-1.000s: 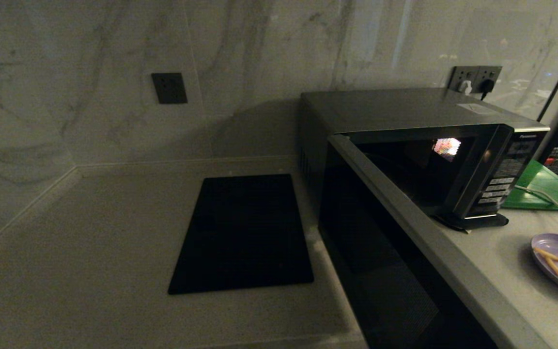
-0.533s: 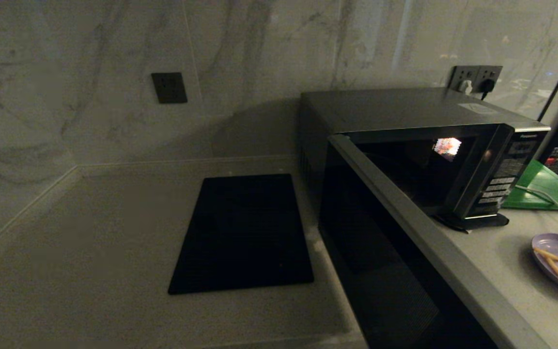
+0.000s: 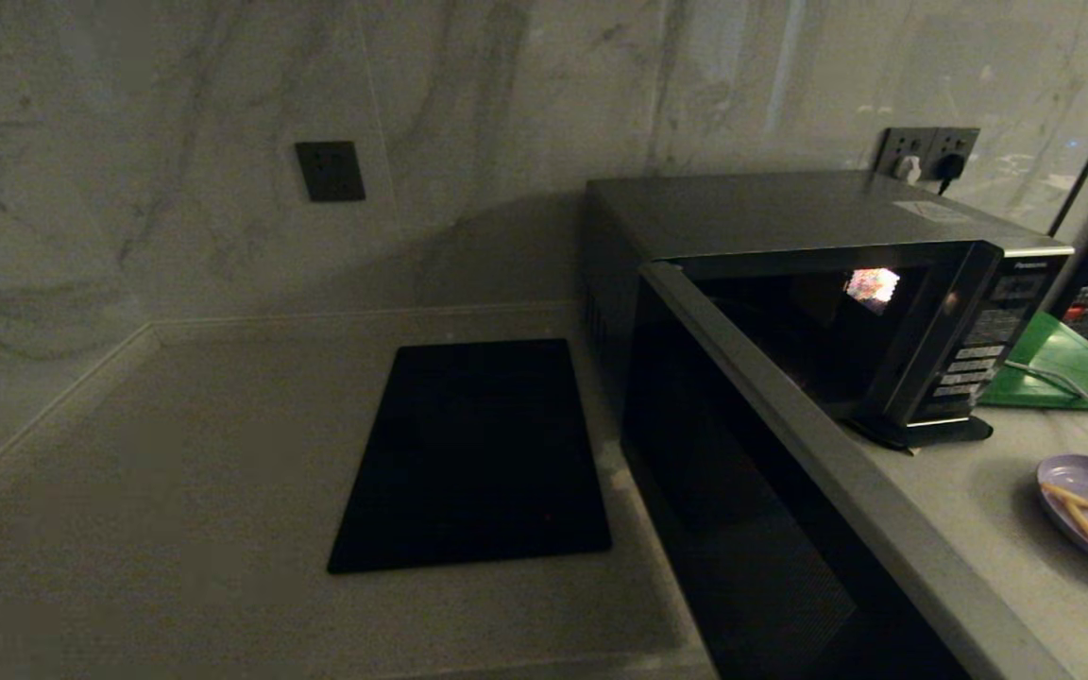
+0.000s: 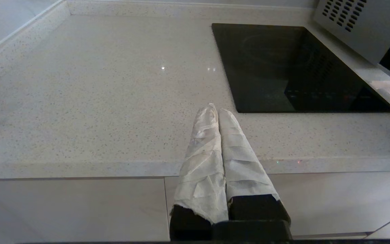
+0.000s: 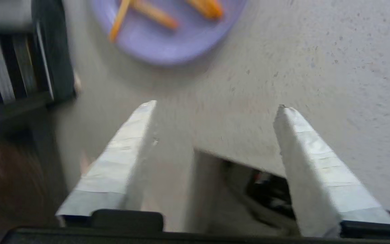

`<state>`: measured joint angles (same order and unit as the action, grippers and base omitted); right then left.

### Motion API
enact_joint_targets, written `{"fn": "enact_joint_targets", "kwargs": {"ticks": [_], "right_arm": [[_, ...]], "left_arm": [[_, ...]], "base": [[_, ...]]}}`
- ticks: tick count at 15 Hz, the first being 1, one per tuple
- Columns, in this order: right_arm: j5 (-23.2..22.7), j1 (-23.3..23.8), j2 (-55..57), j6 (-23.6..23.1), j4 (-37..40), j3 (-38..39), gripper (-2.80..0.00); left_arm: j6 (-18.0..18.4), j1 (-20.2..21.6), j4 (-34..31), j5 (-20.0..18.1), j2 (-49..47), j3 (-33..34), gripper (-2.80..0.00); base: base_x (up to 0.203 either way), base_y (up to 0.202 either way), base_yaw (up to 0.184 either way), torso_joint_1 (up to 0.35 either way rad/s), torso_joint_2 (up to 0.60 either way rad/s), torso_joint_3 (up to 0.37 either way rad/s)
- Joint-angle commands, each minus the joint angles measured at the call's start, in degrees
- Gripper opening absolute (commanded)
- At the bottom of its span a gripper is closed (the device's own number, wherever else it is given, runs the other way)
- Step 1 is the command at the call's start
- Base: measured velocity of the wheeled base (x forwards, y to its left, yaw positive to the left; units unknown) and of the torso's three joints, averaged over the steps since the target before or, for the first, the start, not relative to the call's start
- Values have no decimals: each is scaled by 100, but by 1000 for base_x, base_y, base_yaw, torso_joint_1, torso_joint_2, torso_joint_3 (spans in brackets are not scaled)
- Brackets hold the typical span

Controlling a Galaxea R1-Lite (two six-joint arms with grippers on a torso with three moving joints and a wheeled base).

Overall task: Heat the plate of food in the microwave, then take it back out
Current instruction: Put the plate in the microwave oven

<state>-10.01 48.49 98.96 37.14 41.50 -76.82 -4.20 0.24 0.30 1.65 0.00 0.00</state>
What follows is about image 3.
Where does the black glass microwave door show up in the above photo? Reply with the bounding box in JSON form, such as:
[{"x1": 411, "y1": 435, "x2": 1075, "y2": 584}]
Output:
[{"x1": 620, "y1": 262, "x2": 1074, "y2": 680}]

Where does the black stand under microwave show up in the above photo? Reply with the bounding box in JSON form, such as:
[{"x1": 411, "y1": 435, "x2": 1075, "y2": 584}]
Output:
[{"x1": 841, "y1": 416, "x2": 994, "y2": 452}]

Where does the black induction cooktop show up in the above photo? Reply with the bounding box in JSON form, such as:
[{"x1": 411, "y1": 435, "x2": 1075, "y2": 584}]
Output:
[{"x1": 327, "y1": 338, "x2": 613, "y2": 575}]

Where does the green cutting board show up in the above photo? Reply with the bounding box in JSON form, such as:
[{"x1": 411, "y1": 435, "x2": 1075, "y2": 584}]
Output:
[{"x1": 978, "y1": 312, "x2": 1088, "y2": 412}]

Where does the dark single wall socket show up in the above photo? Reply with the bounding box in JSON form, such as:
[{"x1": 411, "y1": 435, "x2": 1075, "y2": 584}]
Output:
[{"x1": 295, "y1": 141, "x2": 367, "y2": 202}]

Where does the dark wall socket with plug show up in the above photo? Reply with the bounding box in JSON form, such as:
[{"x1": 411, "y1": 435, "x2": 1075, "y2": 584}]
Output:
[
  {"x1": 926, "y1": 127, "x2": 981, "y2": 183},
  {"x1": 876, "y1": 127, "x2": 936, "y2": 180}
]

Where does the white power cable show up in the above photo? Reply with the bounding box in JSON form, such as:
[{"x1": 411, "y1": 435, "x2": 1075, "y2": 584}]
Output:
[{"x1": 1005, "y1": 360, "x2": 1088, "y2": 435}]

